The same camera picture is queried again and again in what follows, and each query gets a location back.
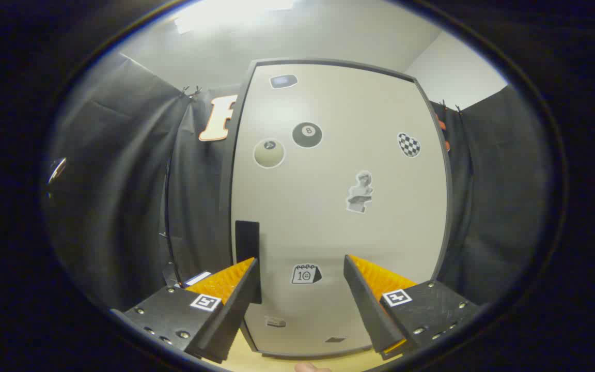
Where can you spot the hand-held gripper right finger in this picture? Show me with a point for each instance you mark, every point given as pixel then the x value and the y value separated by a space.
pixel 370 310

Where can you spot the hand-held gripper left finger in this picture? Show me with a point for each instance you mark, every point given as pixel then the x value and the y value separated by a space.
pixel 235 315

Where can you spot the grey cabinet door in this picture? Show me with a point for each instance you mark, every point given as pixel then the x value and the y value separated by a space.
pixel 328 232

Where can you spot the black backdrop cloth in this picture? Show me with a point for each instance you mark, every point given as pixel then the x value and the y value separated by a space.
pixel 122 181

